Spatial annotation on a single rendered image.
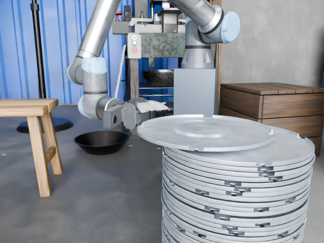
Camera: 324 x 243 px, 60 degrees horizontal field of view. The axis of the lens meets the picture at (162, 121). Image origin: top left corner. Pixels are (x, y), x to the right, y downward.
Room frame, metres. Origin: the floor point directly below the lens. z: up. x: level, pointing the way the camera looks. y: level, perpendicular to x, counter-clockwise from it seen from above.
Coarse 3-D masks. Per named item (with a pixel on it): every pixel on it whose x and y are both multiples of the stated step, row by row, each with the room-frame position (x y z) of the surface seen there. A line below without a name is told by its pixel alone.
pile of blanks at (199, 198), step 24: (168, 168) 0.49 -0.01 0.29; (192, 168) 0.46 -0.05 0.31; (216, 168) 0.42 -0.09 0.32; (240, 168) 0.41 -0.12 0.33; (264, 168) 0.41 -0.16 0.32; (288, 168) 0.41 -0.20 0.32; (168, 192) 0.51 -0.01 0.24; (192, 192) 0.45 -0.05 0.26; (216, 192) 0.42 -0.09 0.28; (240, 192) 0.42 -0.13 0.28; (264, 192) 0.40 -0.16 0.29; (288, 192) 0.42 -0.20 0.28; (168, 216) 0.49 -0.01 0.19; (192, 216) 0.44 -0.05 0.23; (216, 216) 0.42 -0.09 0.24; (240, 216) 0.42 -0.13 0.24; (264, 216) 0.42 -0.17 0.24; (288, 216) 0.41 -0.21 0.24; (168, 240) 0.50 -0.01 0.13; (192, 240) 0.44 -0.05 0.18; (216, 240) 0.41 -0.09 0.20; (240, 240) 0.40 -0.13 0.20; (264, 240) 0.41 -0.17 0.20; (288, 240) 0.42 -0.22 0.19
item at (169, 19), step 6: (162, 12) 1.81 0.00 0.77; (168, 12) 1.81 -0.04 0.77; (174, 12) 1.81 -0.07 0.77; (180, 12) 1.81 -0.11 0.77; (162, 18) 1.85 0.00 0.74; (168, 18) 1.85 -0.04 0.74; (174, 18) 1.85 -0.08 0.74; (162, 24) 1.85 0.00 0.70; (168, 24) 1.85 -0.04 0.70; (174, 24) 1.85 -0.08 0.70; (162, 30) 1.85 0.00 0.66; (168, 30) 1.85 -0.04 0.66; (174, 30) 1.85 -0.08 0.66
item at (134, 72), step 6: (126, 6) 2.32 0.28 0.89; (126, 12) 2.24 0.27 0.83; (126, 18) 2.23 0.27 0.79; (126, 36) 2.19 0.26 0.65; (126, 42) 2.06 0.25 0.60; (126, 48) 2.09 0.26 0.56; (126, 54) 2.16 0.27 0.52; (126, 60) 2.24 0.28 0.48; (132, 60) 1.69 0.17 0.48; (126, 66) 2.31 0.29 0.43; (132, 66) 1.69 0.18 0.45; (126, 72) 2.34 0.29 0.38; (132, 72) 1.69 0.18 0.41; (138, 72) 1.70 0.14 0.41; (126, 78) 2.37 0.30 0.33; (132, 78) 1.69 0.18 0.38; (138, 78) 1.69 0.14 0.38; (126, 84) 2.41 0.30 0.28; (132, 84) 1.69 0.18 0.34; (138, 84) 1.69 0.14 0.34; (126, 90) 2.44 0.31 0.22; (132, 90) 1.69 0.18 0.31; (138, 90) 1.69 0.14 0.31; (126, 96) 2.47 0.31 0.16; (132, 96) 1.69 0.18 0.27; (138, 96) 1.69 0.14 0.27; (126, 132) 1.74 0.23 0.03; (132, 138) 1.67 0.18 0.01; (138, 138) 1.67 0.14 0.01
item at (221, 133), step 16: (144, 128) 0.61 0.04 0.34; (160, 128) 0.61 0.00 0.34; (176, 128) 0.59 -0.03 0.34; (192, 128) 0.59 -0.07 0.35; (208, 128) 0.59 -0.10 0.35; (224, 128) 0.59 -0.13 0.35; (240, 128) 0.61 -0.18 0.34; (256, 128) 0.61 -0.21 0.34; (160, 144) 0.49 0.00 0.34; (176, 144) 0.49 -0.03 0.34; (192, 144) 0.49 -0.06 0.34; (208, 144) 0.49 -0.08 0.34; (224, 144) 0.49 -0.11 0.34; (240, 144) 0.49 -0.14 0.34; (256, 144) 0.47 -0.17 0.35
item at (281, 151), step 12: (276, 132) 0.61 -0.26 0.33; (288, 132) 0.60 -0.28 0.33; (276, 144) 0.52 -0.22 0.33; (288, 144) 0.52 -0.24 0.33; (300, 144) 0.52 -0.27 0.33; (312, 144) 0.50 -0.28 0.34; (192, 156) 0.44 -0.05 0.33; (204, 156) 0.45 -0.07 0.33; (216, 156) 0.45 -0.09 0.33; (228, 156) 0.45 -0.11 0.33; (240, 156) 0.45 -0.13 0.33; (252, 156) 0.45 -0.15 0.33; (264, 156) 0.45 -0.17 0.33; (276, 156) 0.45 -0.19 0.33; (288, 156) 0.45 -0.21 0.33; (300, 156) 0.45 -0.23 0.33
